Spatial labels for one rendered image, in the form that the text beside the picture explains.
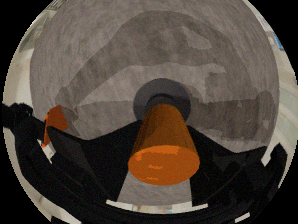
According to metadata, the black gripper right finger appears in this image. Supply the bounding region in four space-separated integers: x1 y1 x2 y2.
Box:
186 125 267 206

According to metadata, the orange knob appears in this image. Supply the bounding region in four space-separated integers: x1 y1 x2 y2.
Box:
128 104 200 186

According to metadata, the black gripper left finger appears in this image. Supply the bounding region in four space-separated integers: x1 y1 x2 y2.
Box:
47 120 144 202

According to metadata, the black round pedestal with silver shaft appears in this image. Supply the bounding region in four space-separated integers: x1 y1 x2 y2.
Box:
133 79 190 123

